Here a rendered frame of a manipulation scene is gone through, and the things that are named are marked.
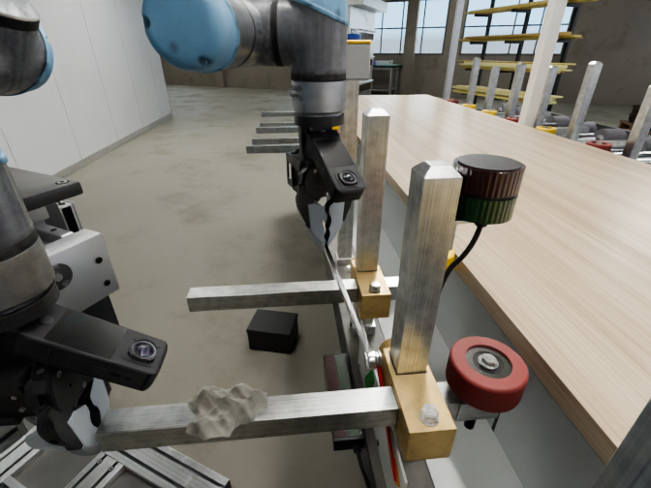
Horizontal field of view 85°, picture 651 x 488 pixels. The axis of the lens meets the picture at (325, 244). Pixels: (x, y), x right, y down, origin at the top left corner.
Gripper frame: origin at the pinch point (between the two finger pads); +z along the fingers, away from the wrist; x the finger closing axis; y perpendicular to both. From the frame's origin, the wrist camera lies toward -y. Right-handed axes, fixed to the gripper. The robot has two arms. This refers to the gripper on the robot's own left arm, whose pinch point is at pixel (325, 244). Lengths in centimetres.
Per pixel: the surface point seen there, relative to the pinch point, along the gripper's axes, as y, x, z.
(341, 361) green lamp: -5.1, -0.8, 22.2
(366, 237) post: -0.3, -7.7, 0.5
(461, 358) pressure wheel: -27.2, -3.5, 1.8
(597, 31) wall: 557, -979, -68
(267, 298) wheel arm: 2.2, 9.9, 9.4
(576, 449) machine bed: -35.9, -16.7, 14.8
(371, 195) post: -0.4, -8.1, -7.3
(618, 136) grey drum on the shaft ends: 54, -188, 10
